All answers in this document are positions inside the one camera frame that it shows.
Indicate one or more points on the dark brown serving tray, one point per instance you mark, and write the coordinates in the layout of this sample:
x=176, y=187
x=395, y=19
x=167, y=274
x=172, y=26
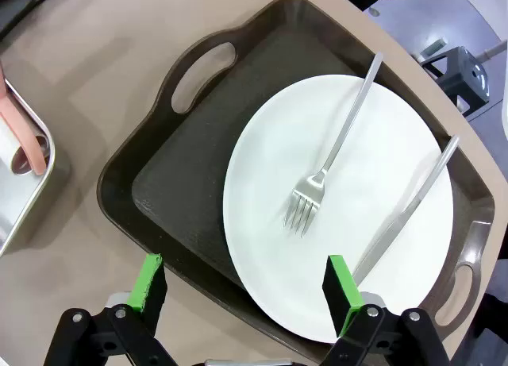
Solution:
x=190, y=175

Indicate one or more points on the dark striped flat object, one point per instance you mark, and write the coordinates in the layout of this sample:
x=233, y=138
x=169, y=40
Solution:
x=24, y=5

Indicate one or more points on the green-black right gripper left finger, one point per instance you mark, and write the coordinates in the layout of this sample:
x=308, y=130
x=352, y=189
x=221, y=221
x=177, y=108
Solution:
x=148, y=286

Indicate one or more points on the dark bulky object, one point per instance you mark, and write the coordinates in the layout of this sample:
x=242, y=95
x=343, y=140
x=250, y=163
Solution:
x=494, y=318

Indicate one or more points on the silver fork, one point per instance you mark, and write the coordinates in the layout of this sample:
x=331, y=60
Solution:
x=305, y=191

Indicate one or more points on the white round dinner plate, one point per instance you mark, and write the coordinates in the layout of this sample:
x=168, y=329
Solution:
x=357, y=231

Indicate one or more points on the green-black right gripper right finger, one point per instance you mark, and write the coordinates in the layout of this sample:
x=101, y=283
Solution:
x=343, y=290

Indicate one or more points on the dark grey plastic stool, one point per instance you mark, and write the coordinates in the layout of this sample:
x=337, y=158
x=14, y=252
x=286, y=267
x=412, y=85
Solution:
x=464, y=76

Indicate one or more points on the silver table knife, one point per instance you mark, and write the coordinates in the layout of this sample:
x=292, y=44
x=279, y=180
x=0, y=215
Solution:
x=397, y=223

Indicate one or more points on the rectangular stainless steel container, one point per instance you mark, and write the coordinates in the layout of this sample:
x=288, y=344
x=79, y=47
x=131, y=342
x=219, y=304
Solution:
x=24, y=207

